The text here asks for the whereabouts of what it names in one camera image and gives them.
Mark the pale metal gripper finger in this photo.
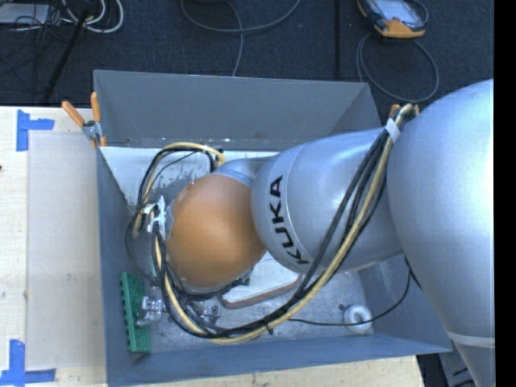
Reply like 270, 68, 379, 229
135, 296, 164, 328
198, 303, 222, 323

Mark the dark green flat block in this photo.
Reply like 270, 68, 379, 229
119, 272, 152, 353

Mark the white flat block, red-brown rim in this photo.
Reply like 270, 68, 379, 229
220, 255, 304, 310

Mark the grey metal bin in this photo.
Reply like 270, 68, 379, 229
92, 69, 453, 387

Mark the white ring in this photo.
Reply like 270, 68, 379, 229
341, 304, 374, 332

